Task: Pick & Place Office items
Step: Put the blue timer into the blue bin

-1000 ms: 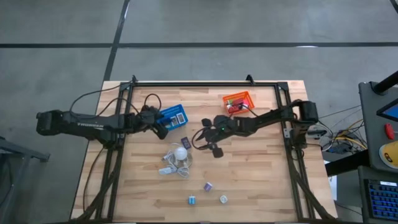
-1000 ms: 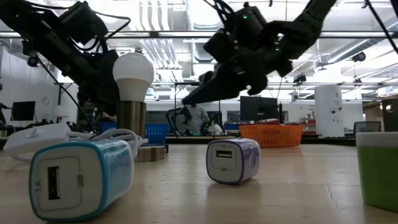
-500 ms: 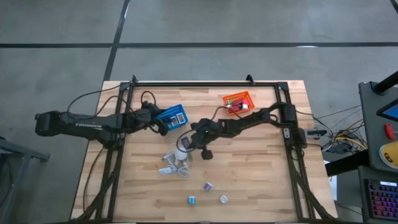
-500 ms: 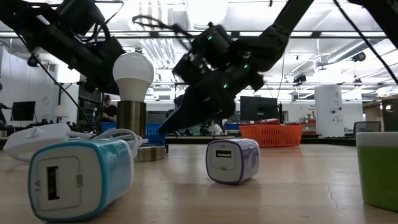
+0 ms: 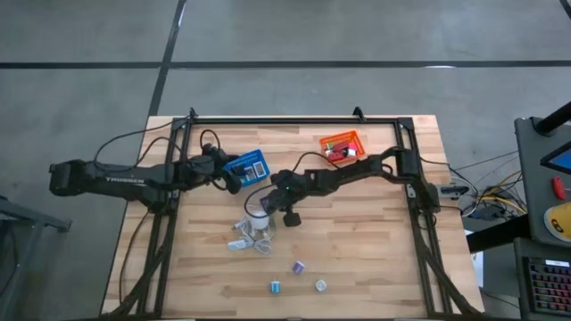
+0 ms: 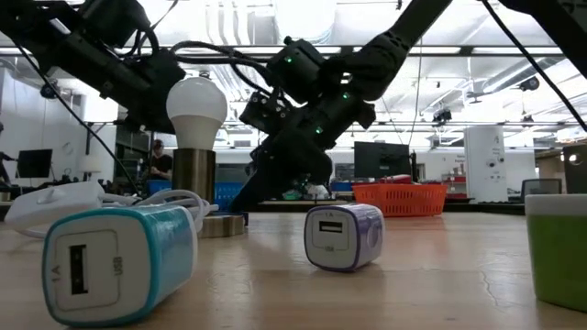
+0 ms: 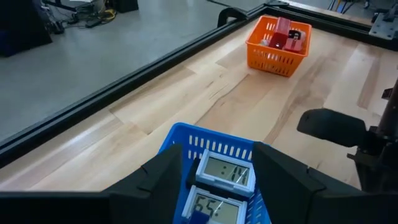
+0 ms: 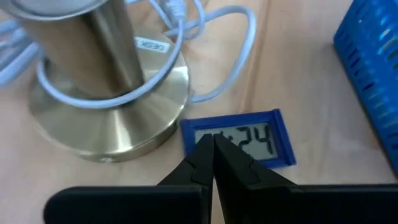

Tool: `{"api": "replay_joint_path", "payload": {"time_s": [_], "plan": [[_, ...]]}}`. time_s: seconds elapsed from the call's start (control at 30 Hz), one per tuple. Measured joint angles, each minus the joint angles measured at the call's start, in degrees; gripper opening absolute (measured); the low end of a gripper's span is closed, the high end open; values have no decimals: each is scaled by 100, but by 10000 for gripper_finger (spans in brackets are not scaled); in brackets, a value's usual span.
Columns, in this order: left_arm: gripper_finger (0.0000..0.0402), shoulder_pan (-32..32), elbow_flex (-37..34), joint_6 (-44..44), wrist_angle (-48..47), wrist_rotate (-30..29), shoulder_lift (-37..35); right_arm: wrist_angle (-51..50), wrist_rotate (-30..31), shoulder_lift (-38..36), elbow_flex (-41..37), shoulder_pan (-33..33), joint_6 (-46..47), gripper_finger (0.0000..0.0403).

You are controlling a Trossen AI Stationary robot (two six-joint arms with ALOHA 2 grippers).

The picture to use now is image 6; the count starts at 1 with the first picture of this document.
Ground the blue plastic basket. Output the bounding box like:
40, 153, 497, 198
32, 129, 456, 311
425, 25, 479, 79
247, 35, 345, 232
146, 179, 244, 213

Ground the large black monitor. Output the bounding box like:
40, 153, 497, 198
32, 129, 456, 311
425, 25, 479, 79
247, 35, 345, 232
353, 140, 412, 180

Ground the red storage shelf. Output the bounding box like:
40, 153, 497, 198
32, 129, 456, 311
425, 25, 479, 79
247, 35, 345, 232
439, 172, 467, 201

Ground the purple white USB charger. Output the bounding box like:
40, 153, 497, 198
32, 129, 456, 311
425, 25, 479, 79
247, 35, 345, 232
303, 203, 385, 273

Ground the white table lamp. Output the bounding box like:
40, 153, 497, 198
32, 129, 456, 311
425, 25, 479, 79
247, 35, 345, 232
78, 153, 103, 182

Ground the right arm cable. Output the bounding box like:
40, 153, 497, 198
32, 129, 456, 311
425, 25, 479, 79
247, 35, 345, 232
169, 39, 288, 100

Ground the orange plastic basket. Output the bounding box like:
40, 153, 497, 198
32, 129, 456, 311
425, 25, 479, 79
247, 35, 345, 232
351, 182, 449, 218

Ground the small black monitor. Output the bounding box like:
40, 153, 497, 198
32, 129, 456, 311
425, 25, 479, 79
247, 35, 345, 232
17, 148, 54, 179

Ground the black overhead light bar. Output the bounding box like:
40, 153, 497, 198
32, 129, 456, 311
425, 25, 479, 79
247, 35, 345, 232
114, 44, 563, 58

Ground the white lamp cable with switch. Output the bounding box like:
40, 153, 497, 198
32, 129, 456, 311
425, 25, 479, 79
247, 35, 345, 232
4, 181, 220, 240

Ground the white pillar cabinet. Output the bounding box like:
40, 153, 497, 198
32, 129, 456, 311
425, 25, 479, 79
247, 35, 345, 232
463, 126, 508, 204

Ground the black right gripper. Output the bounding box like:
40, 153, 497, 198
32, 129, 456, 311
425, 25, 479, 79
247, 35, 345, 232
228, 86, 375, 213

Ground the white bulb lamp brass socket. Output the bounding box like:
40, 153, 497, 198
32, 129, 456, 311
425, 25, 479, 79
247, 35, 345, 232
165, 76, 248, 239

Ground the black office chair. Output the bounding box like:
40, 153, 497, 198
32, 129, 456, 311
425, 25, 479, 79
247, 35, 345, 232
521, 178, 564, 197

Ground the person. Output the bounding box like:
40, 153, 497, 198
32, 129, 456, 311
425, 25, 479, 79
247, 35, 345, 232
149, 138, 174, 181

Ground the black aluminium table frame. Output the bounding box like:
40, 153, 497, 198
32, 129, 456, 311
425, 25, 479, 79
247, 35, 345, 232
259, 200, 526, 215

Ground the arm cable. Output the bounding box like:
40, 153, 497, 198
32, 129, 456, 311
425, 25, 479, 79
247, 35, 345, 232
12, 43, 141, 196
169, 39, 288, 100

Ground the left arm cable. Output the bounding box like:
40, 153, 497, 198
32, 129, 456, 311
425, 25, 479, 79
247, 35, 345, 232
12, 43, 141, 196

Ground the teal white USB charger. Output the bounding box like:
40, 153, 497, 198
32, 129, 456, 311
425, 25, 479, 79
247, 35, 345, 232
40, 204, 199, 329

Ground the green white USB charger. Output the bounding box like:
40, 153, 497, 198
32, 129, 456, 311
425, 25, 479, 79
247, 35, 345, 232
525, 193, 587, 314

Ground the silver ventilation duct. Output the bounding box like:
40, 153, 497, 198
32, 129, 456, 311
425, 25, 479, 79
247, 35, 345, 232
273, 0, 338, 45

